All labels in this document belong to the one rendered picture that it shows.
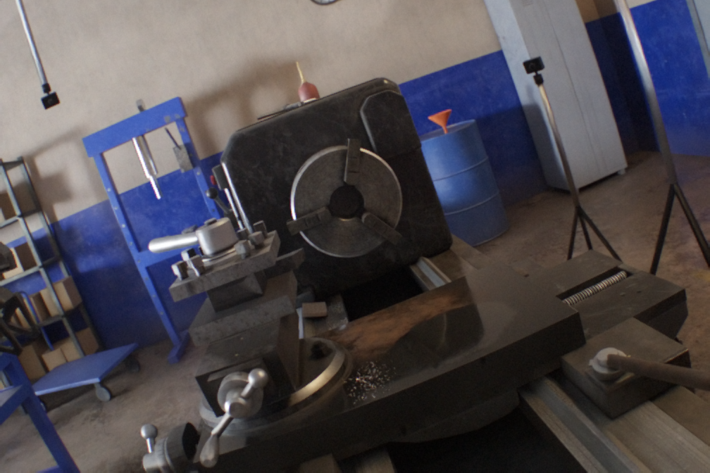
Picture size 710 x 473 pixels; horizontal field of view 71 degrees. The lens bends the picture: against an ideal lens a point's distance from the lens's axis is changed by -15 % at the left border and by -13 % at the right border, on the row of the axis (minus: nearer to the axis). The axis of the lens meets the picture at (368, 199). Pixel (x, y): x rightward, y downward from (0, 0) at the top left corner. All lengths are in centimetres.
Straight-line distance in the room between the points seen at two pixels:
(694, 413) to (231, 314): 64
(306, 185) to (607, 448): 87
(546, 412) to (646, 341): 16
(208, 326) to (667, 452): 64
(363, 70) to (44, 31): 286
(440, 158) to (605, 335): 346
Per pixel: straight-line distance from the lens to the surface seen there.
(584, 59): 489
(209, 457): 68
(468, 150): 424
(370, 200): 128
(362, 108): 144
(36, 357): 530
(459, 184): 423
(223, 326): 87
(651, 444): 68
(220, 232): 88
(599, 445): 68
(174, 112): 434
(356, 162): 124
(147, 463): 100
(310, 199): 127
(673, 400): 75
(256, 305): 85
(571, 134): 479
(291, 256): 96
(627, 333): 82
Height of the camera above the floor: 128
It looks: 9 degrees down
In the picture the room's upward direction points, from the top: 20 degrees counter-clockwise
